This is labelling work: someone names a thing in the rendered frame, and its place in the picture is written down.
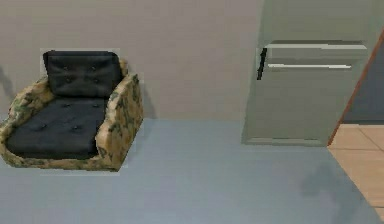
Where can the patterned armchair with black cushions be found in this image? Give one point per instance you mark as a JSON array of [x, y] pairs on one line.
[[60, 126]]

